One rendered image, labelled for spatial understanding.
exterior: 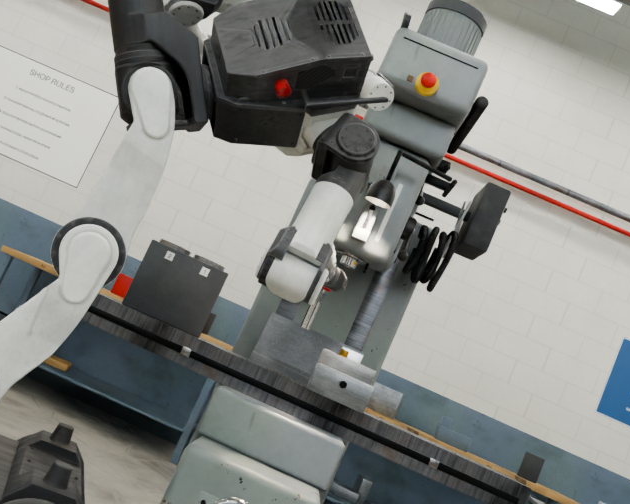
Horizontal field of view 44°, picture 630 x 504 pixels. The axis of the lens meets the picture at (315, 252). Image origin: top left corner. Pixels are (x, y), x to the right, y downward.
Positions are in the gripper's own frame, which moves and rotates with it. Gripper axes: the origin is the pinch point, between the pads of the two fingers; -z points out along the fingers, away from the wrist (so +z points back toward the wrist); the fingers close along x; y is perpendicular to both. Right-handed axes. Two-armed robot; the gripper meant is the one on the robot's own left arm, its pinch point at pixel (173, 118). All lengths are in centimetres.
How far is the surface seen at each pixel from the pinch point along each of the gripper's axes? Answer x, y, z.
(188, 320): 5, -54, -13
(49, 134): 31, 263, -397
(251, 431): 14, -87, 0
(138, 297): -7, -48, -15
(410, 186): 57, -28, 24
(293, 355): 47, -54, -38
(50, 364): 34, 62, -392
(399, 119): 52, -12, 32
